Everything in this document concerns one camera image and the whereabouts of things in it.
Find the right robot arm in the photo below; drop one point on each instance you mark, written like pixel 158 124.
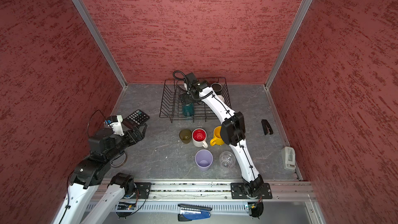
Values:
pixel 232 133

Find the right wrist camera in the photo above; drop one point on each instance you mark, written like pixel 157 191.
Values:
pixel 190 80

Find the lavender cup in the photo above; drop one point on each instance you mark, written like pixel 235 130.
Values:
pixel 203 159

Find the black wire dish rack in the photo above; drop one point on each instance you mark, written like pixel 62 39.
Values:
pixel 171 108

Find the black calculator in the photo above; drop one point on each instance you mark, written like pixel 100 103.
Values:
pixel 135 119

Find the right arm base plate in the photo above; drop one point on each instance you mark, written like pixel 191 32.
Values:
pixel 238 192

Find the blue black stapler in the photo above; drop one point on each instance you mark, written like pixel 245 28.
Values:
pixel 193 212

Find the white mug red inside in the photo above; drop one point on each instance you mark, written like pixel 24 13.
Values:
pixel 199 137

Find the right circuit board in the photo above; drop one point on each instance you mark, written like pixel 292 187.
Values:
pixel 255 210

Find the small black stapler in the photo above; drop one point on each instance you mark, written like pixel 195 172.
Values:
pixel 267 129

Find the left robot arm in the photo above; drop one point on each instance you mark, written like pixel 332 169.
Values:
pixel 105 147

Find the black mug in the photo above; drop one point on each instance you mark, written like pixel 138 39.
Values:
pixel 217 88

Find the left circuit board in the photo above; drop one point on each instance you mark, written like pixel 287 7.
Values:
pixel 124 206

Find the white plastic device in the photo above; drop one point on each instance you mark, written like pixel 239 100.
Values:
pixel 288 157

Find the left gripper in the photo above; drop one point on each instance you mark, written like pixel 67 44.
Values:
pixel 132 139

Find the white cup teal outside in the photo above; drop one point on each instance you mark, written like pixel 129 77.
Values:
pixel 188 110

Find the olive green glass cup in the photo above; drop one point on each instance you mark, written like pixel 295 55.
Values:
pixel 185 136

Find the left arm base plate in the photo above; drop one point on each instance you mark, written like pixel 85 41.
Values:
pixel 137 190

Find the yellow mug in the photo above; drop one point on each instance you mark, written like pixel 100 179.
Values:
pixel 217 140

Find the circuit board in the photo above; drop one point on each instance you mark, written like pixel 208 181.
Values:
pixel 124 206
pixel 255 210

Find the clear glass cup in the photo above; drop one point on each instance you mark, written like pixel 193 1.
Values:
pixel 227 159

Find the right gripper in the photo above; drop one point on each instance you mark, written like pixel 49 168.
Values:
pixel 186 96

